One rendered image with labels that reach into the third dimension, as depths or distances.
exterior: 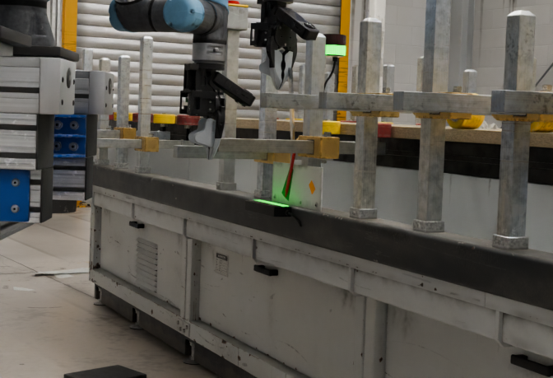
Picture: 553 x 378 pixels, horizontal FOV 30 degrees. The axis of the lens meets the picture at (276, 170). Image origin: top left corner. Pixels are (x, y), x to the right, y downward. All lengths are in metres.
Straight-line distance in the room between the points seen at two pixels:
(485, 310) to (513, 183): 0.25
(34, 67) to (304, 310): 1.54
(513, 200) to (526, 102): 0.39
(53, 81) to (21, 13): 0.55
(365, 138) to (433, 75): 0.28
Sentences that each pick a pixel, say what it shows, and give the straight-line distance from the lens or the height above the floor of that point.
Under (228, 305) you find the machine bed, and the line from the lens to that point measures 3.53.
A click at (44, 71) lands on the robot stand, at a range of 1.69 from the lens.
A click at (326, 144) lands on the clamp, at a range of 2.38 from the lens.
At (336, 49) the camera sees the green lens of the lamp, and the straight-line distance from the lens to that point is 2.46.
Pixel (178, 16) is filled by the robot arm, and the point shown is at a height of 1.11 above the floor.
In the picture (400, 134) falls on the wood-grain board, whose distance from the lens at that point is 2.47.
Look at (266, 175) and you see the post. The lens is 2.67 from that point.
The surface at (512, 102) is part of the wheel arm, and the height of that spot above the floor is 0.94.
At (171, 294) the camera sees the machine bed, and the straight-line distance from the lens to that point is 4.04.
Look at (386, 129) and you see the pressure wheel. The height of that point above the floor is 0.89.
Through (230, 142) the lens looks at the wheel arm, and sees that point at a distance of 2.31.
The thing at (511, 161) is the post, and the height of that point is 0.85.
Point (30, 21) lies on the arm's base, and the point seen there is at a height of 1.09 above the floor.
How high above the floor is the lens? 0.91
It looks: 3 degrees down
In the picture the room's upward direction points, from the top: 2 degrees clockwise
